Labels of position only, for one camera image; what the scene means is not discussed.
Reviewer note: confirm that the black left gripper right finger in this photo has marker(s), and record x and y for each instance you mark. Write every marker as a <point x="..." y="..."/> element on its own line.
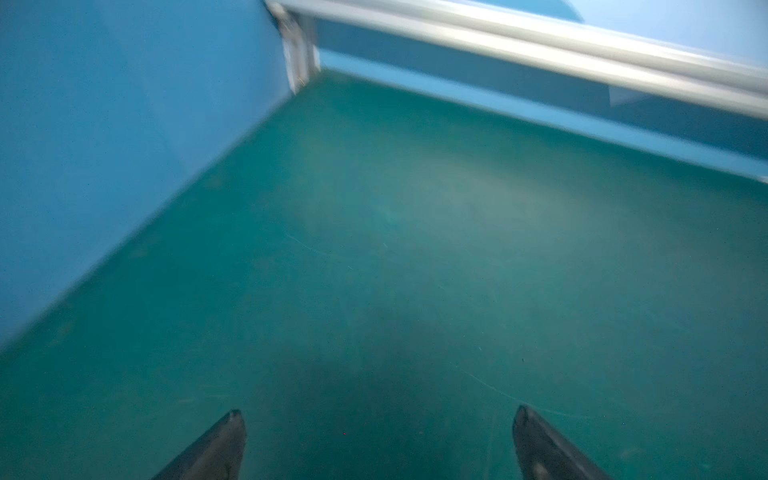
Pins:
<point x="544" y="453"/>

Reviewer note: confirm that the left aluminium frame post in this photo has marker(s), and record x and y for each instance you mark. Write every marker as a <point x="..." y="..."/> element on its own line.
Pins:
<point x="299" y="40"/>

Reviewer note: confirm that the aluminium frame crossbar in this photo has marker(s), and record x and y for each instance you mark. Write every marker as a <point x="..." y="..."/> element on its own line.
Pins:
<point x="559" y="46"/>

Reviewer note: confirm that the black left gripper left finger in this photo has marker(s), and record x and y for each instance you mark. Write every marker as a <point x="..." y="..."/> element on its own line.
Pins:
<point x="216" y="454"/>

